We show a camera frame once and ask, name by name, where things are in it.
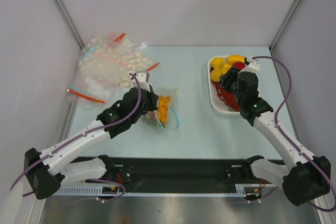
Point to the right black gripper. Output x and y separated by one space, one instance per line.
227 82

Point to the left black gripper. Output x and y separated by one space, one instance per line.
153 98

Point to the brown longan bunch toy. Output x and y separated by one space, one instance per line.
150 116

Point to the orange ginger toy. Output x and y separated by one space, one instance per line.
163 107

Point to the clear blue-zipper bag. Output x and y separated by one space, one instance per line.
172 119

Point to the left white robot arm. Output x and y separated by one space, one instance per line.
47 170

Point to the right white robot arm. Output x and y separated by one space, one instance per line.
303 177

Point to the pile of spare zip bags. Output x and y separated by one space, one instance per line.
103 69

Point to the yellow bell pepper toy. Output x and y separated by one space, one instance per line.
225 68

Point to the orange toy fruit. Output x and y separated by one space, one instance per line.
215 75

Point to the red chili toy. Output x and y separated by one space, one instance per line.
226 97

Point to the red strawberry toy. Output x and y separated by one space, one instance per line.
239 65

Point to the yellow pear toy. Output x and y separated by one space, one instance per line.
217 63

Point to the yellow mango toy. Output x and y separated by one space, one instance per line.
232 59

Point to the white perforated basket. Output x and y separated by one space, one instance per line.
223 102

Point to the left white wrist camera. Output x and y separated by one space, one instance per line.
140 79

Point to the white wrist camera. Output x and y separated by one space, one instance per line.
251 65
140 79

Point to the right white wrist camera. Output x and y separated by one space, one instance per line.
251 65

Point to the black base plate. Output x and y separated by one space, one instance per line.
184 172

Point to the grey slotted cable duct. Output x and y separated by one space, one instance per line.
102 190

